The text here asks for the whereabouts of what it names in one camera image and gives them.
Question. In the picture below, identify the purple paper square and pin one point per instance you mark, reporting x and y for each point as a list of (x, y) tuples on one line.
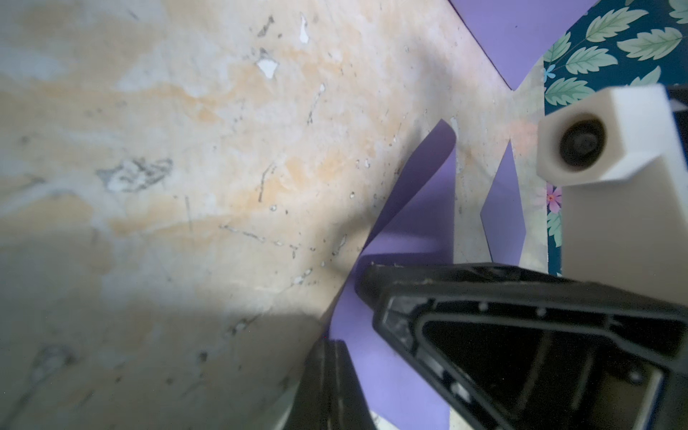
[(515, 34), (502, 214), (415, 227)]

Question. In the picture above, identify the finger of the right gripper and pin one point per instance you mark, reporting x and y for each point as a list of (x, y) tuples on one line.
[(510, 348)]

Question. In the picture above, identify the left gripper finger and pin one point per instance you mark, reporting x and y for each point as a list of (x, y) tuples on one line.
[(329, 395)]

